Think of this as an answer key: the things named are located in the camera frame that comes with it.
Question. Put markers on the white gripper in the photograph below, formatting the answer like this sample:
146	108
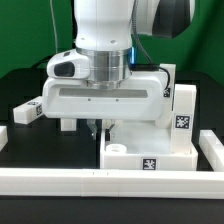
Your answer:
139	97

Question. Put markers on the white desk top tray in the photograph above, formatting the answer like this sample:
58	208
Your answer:
135	145

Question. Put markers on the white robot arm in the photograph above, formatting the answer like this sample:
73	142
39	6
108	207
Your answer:
96	80

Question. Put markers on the white front fence bar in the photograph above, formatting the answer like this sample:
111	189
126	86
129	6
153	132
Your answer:
111	183

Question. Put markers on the white fence bar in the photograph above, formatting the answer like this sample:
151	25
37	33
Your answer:
213	149
111	183

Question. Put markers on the white right fence bar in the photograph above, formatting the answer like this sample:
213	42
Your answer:
213	149

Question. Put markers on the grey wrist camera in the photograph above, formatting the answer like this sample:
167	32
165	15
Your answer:
69	64

